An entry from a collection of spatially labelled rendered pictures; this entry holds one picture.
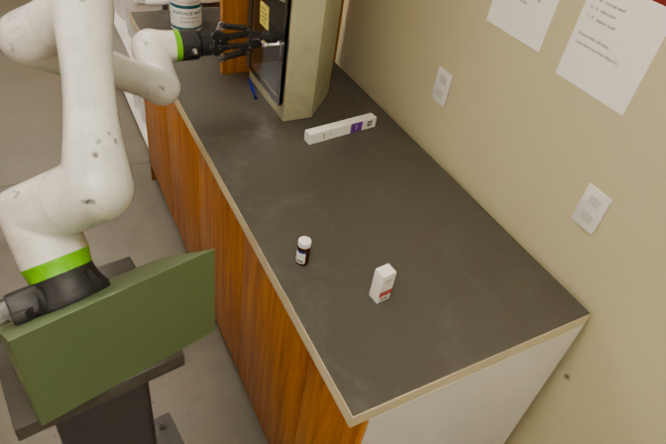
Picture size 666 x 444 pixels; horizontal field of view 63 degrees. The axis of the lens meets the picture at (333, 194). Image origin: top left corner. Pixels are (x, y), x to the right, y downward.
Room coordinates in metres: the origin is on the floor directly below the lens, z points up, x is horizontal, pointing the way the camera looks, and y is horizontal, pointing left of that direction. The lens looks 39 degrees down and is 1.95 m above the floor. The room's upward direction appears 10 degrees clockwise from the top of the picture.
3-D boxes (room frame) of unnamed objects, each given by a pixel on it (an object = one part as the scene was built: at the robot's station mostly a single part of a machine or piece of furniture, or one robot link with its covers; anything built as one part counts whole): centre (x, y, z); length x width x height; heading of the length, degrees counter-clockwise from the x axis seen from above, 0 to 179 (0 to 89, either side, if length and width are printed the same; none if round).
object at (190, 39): (1.54, 0.51, 1.20); 0.12 x 0.06 x 0.09; 34
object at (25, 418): (0.67, 0.47, 0.92); 0.32 x 0.32 x 0.04; 41
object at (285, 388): (1.63, 0.15, 0.45); 2.05 x 0.67 x 0.90; 34
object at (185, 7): (2.22, 0.75, 1.02); 0.13 x 0.13 x 0.15
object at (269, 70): (1.73, 0.31, 1.19); 0.30 x 0.01 x 0.40; 33
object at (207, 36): (1.58, 0.45, 1.20); 0.09 x 0.07 x 0.08; 124
